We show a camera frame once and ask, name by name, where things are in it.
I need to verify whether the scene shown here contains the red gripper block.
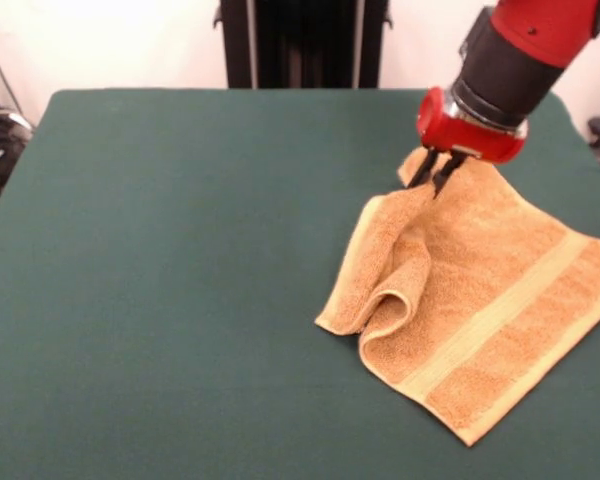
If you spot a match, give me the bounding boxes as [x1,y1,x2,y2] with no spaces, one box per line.
[407,86,529,200]

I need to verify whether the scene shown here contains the tan terry towel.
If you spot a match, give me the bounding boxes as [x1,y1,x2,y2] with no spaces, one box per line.
[313,149,600,448]

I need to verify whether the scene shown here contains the dark green table cloth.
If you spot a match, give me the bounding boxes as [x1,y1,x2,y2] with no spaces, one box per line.
[0,87,600,480]

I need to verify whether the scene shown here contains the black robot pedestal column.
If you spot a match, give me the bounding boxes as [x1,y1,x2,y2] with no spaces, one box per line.
[213,0,387,91]

